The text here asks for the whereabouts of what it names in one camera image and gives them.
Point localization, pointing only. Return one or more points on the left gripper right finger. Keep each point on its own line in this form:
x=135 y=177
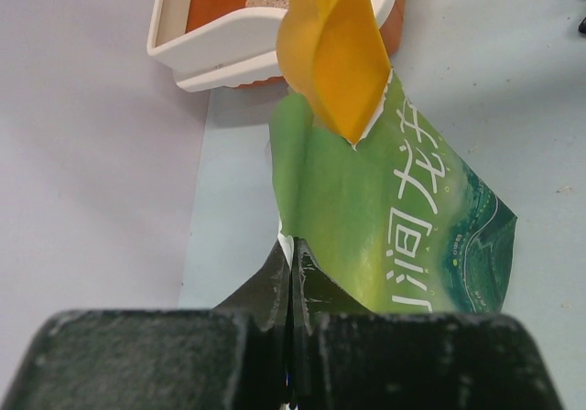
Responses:
x=343 y=356

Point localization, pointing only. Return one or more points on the green litter bag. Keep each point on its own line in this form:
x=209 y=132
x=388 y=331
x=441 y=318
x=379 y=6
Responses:
x=399 y=220

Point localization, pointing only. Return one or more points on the white orange litter box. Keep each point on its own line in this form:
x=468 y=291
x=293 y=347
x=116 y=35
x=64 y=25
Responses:
x=215 y=43

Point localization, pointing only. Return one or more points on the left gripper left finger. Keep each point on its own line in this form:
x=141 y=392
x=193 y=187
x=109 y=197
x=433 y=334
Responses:
x=232 y=356

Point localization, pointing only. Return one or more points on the orange plastic scoop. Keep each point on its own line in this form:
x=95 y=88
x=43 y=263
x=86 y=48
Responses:
x=331 y=52

